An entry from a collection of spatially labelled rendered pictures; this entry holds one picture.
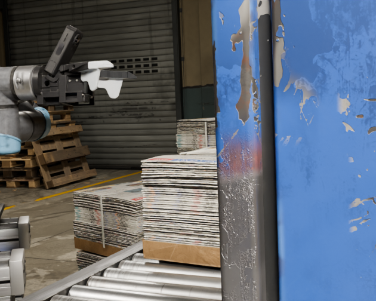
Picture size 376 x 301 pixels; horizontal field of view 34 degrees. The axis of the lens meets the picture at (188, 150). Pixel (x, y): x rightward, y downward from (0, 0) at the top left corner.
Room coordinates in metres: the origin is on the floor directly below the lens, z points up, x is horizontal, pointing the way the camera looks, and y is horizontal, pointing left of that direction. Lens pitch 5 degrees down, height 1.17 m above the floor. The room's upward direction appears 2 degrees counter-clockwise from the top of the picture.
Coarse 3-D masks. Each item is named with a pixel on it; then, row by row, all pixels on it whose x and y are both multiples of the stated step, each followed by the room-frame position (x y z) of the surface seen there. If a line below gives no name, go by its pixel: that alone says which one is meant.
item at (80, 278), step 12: (120, 252) 1.48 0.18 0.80; (132, 252) 1.47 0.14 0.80; (96, 264) 1.38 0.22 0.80; (108, 264) 1.37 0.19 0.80; (72, 276) 1.29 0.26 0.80; (84, 276) 1.29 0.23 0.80; (48, 288) 1.21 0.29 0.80; (60, 288) 1.20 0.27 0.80; (24, 300) 1.14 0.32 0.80; (36, 300) 1.14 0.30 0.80; (48, 300) 1.15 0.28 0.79
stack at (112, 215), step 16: (80, 192) 2.30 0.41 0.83; (96, 192) 2.28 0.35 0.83; (112, 192) 2.26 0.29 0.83; (128, 192) 2.25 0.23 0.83; (80, 208) 2.31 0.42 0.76; (96, 208) 2.23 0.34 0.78; (112, 208) 2.16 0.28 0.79; (128, 208) 2.09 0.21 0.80; (80, 224) 2.30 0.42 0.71; (96, 224) 2.24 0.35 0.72; (112, 224) 2.17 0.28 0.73; (128, 224) 2.10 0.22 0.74; (96, 240) 2.24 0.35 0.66; (112, 240) 2.16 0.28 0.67; (128, 240) 2.10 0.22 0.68; (80, 256) 2.31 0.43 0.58; (96, 256) 2.24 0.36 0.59
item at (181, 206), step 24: (144, 168) 1.38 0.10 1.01; (168, 168) 1.35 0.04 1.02; (192, 168) 1.31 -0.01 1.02; (216, 168) 1.28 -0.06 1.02; (144, 192) 1.38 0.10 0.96; (168, 192) 1.35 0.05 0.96; (192, 192) 1.32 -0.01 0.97; (216, 192) 1.29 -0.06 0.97; (144, 216) 1.39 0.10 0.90; (168, 216) 1.36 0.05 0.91; (192, 216) 1.33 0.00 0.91; (216, 216) 1.29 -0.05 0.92; (168, 240) 1.35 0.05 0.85; (192, 240) 1.32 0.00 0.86; (216, 240) 1.29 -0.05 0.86
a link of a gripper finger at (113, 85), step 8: (104, 72) 1.36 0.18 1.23; (112, 72) 1.37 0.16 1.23; (120, 72) 1.37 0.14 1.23; (128, 72) 1.38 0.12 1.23; (104, 80) 1.37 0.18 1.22; (112, 80) 1.38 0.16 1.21; (120, 80) 1.38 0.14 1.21; (112, 88) 1.37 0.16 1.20; (120, 88) 1.38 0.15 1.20; (112, 96) 1.37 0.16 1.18
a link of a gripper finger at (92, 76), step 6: (90, 66) 1.26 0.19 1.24; (96, 66) 1.25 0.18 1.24; (102, 66) 1.24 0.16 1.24; (108, 66) 1.24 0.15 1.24; (84, 72) 1.29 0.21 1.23; (90, 72) 1.27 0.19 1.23; (96, 72) 1.25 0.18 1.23; (84, 78) 1.28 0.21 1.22; (90, 78) 1.27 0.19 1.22; (96, 78) 1.25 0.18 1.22; (90, 84) 1.26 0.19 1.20; (96, 84) 1.25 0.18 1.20
